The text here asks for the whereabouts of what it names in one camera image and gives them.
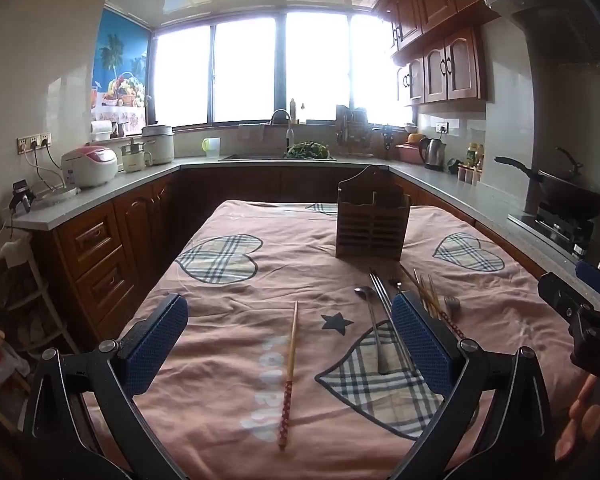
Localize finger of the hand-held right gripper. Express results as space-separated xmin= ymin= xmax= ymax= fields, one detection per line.
xmin=537 ymin=272 xmax=594 ymax=329
xmin=575 ymin=260 xmax=600 ymax=298

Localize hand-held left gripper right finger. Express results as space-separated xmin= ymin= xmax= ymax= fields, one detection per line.
xmin=391 ymin=291 xmax=553 ymax=480

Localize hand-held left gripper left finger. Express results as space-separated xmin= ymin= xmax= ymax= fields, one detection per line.
xmin=22 ymin=293 xmax=191 ymax=480

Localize metal spoon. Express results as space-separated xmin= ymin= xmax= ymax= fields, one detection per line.
xmin=354 ymin=286 xmax=391 ymax=376

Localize wooden utensil holder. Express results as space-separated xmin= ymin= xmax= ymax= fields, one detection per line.
xmin=335 ymin=164 xmax=412 ymax=262

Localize person's right hand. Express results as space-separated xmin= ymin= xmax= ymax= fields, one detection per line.
xmin=555 ymin=376 xmax=600 ymax=463

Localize gas stove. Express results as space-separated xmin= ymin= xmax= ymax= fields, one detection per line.
xmin=508 ymin=204 xmax=597 ymax=257

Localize black wok with lid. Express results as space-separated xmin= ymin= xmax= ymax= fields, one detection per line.
xmin=494 ymin=147 xmax=600 ymax=221

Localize wooden lower cabinets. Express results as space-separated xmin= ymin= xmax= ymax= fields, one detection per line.
xmin=30 ymin=166 xmax=481 ymax=343

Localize wooden cabinets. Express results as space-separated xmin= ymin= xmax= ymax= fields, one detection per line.
xmin=30 ymin=166 xmax=481 ymax=343
xmin=374 ymin=0 xmax=548 ymax=107

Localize pink blanket with plaid hearts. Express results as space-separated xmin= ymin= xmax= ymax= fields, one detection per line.
xmin=87 ymin=199 xmax=588 ymax=480

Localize spice jar set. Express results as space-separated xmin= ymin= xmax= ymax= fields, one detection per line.
xmin=457 ymin=162 xmax=483 ymax=186

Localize white storage rack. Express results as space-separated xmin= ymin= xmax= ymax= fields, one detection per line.
xmin=0 ymin=229 xmax=78 ymax=363

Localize small white electric pot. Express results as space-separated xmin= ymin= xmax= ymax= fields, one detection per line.
xmin=119 ymin=139 xmax=154 ymax=174

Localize stainless steel kettle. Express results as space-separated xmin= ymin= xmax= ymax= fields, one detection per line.
xmin=418 ymin=136 xmax=447 ymax=172

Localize pink and white rice cooker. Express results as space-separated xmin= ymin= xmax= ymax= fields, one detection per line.
xmin=60 ymin=145 xmax=119 ymax=189

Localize red plastic basin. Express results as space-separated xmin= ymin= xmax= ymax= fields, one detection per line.
xmin=395 ymin=133 xmax=429 ymax=164

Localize large white electric cooker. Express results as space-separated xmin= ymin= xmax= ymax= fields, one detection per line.
xmin=141 ymin=123 xmax=176 ymax=165

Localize kitchen sink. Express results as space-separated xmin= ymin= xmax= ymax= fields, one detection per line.
xmin=218 ymin=152 xmax=337 ymax=162

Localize green leafy vegetables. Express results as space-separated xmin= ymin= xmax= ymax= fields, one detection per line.
xmin=284 ymin=141 xmax=331 ymax=160

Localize dish rack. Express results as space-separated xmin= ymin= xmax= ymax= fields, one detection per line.
xmin=334 ymin=104 xmax=372 ymax=156

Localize chrome kitchen faucet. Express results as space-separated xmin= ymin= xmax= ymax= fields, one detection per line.
xmin=269 ymin=108 xmax=295 ymax=157

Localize wooden upper cabinets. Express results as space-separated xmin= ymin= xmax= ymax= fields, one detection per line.
xmin=374 ymin=0 xmax=548 ymax=107

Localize range hood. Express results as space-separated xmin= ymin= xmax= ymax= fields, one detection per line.
xmin=482 ymin=0 xmax=600 ymax=69

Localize fruit print window blind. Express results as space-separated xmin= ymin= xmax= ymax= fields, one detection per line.
xmin=90 ymin=7 xmax=152 ymax=122

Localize kitchen window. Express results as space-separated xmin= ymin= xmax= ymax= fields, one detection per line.
xmin=152 ymin=10 xmax=417 ymax=129

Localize wall socket strip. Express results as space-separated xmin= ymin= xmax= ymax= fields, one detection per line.
xmin=16 ymin=132 xmax=52 ymax=155

